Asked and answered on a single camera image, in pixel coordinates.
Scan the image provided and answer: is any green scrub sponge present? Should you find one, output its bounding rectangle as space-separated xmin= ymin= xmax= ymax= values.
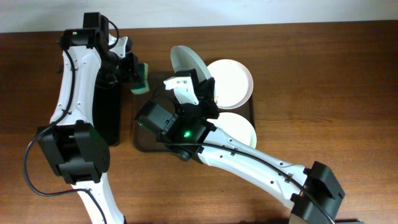
xmin=131 ymin=63 xmax=149 ymax=95

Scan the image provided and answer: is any light blue plate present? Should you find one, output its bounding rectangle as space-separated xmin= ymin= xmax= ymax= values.
xmin=170 ymin=45 xmax=211 ymax=82

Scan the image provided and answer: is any white plate bottom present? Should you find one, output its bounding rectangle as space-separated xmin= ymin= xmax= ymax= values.
xmin=207 ymin=112 xmax=257 ymax=148

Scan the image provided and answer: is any white plate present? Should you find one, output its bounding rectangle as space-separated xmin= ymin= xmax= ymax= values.
xmin=207 ymin=112 xmax=257 ymax=148
xmin=207 ymin=59 xmax=254 ymax=110

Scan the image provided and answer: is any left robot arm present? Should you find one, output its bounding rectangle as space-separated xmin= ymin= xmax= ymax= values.
xmin=35 ymin=12 xmax=149 ymax=223

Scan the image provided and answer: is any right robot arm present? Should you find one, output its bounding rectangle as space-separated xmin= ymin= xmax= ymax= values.
xmin=135 ymin=68 xmax=345 ymax=223

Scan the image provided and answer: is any brown serving tray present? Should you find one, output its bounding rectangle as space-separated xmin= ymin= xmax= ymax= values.
xmin=132 ymin=72 xmax=257 ymax=152

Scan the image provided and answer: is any black plastic tray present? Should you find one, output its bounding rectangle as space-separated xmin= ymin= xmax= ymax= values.
xmin=93 ymin=83 xmax=121 ymax=146

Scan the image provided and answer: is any white plate top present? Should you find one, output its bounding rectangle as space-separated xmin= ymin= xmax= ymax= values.
xmin=207 ymin=59 xmax=254 ymax=110

